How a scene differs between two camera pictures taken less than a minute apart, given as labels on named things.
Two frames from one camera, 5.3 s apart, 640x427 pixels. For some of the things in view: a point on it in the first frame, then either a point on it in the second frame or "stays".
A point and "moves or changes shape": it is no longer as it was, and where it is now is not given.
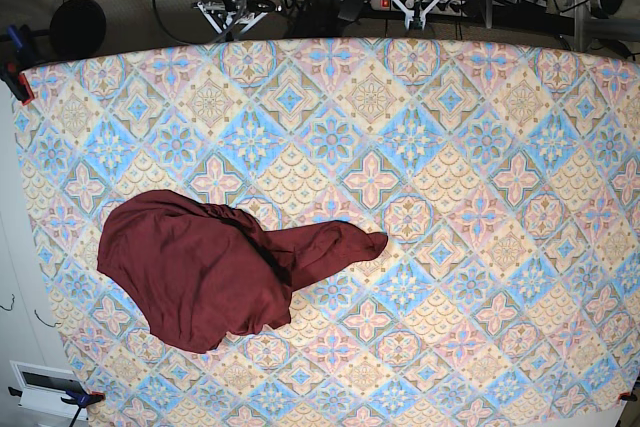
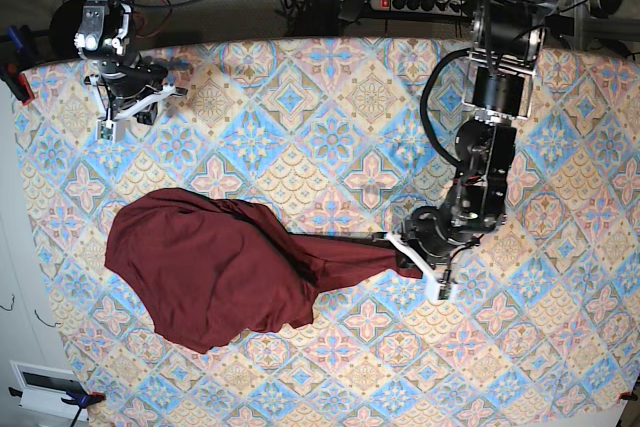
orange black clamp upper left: [18, 82] stays
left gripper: [230, 8] to [133, 86]
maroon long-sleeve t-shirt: [197, 275] moves or changes shape
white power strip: [443, 4] stays
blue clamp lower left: [79, 399] stays
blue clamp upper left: [22, 39] stays
